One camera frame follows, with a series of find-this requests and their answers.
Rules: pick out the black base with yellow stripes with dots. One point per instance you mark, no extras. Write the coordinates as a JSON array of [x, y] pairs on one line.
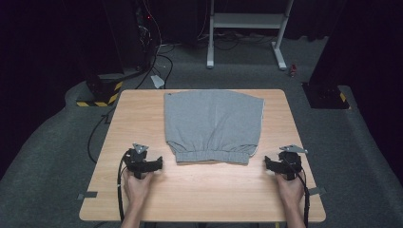
[[101, 91], [326, 96]]

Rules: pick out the dark equipment rack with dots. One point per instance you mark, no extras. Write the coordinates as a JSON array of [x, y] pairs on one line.
[[133, 38]]

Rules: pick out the white paper scrap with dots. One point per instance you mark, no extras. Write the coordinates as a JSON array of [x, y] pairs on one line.
[[157, 81]]

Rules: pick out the white metal stand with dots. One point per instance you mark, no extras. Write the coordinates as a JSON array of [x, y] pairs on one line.
[[247, 20]]

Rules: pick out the person's right hand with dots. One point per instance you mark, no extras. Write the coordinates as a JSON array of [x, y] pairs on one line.
[[291, 190]]

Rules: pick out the person's left hand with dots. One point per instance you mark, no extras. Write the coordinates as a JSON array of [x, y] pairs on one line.
[[138, 188]]

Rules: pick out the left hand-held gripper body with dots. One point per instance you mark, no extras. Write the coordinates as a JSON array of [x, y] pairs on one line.
[[137, 160]]

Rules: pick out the small red object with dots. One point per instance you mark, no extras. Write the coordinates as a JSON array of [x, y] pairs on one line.
[[293, 70]]

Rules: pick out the grey shorts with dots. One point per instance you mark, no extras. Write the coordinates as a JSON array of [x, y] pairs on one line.
[[212, 126]]

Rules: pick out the grey tape strip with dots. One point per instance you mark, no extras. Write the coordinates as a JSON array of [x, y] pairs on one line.
[[316, 191], [88, 195]]

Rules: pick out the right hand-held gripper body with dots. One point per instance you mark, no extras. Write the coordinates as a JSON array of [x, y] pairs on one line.
[[290, 164]]

